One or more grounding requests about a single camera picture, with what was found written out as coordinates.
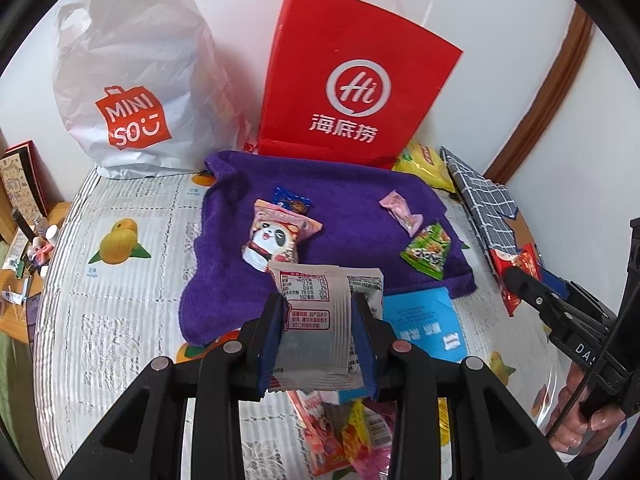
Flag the dark red book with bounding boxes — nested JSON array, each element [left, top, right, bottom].
[[4, 142, 51, 216]]

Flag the white plastic shopping bag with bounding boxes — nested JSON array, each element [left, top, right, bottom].
[[52, 0, 251, 181]]

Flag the fruit print tablecloth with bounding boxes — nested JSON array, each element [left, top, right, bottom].
[[32, 167, 566, 480]]

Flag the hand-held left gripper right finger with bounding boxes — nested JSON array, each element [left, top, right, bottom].
[[350, 292, 573, 480]]

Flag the red paper bag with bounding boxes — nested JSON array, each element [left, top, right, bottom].
[[256, 0, 463, 171]]

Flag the small red snack packet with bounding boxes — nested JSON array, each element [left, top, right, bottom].
[[489, 242, 543, 317]]

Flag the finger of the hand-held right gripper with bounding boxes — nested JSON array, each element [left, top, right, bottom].
[[501, 266, 576, 333], [539, 266, 609, 319]]

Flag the green bedsheet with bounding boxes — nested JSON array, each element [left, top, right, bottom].
[[0, 335, 38, 441]]

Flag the long red snack packet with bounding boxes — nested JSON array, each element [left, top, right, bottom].
[[287, 391, 351, 476]]

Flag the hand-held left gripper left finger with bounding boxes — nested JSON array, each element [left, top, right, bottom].
[[57, 292, 286, 480]]

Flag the blue tissue box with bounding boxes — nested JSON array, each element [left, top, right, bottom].
[[382, 286, 470, 362]]

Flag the purple smartphone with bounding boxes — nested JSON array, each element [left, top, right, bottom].
[[25, 292, 48, 328]]

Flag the green snack packet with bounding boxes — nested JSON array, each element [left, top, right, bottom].
[[400, 222, 453, 281]]

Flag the pink candy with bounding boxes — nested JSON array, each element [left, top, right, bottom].
[[379, 190, 423, 237]]

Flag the yellow snack bag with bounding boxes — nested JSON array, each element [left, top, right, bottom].
[[392, 142, 457, 193]]

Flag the pink panda snack packet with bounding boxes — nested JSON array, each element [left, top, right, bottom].
[[241, 199, 323, 273]]

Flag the silver snack packet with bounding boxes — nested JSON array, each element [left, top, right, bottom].
[[267, 260, 386, 393]]

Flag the person's right hand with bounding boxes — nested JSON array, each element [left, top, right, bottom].
[[545, 364, 640, 456]]

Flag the yellow candy packet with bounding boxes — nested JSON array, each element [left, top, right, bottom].
[[342, 400, 373, 468]]

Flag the brown wooden door frame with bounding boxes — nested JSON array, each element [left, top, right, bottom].
[[482, 5, 596, 186]]

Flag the purple towel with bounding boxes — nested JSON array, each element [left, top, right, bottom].
[[179, 150, 477, 346]]

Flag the patterned notebook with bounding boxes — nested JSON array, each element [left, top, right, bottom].
[[0, 154, 41, 223]]

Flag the pile of small cosmetics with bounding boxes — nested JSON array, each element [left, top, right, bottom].
[[0, 210, 61, 311]]

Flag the blue snack packet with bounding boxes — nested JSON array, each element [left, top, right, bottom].
[[271, 186, 313, 216]]

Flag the wooden nightstand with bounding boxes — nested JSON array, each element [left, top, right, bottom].
[[0, 202, 73, 346]]

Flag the grey checkered cloth bag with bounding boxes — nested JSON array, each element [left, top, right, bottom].
[[440, 147, 543, 281]]

